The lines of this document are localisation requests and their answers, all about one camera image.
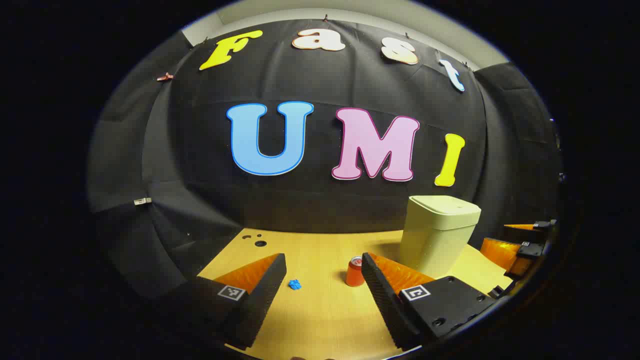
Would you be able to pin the orange pop can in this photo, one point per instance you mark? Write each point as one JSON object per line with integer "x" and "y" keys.
{"x": 354, "y": 276}

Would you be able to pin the red cloth clip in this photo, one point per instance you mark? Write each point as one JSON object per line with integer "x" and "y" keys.
{"x": 165, "y": 77}

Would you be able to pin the pale green desktop garbage bin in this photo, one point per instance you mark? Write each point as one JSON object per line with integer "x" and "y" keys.
{"x": 435, "y": 235}

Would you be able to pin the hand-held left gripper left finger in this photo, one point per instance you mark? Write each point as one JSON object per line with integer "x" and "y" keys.
{"x": 265, "y": 290}

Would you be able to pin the silver cloth clip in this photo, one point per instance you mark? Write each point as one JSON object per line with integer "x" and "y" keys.
{"x": 142, "y": 201}

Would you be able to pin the blue paper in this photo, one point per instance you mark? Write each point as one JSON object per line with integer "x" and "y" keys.
{"x": 295, "y": 285}

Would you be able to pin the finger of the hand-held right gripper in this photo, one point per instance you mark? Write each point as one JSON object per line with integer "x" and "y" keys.
{"x": 530, "y": 226}
{"x": 505, "y": 252}

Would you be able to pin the black backdrop cloth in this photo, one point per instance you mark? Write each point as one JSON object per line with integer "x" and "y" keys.
{"x": 200, "y": 150}

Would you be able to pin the wooden desktop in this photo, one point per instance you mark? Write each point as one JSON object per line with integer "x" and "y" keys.
{"x": 320, "y": 305}

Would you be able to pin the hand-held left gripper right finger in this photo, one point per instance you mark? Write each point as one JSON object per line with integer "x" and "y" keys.
{"x": 382, "y": 295}

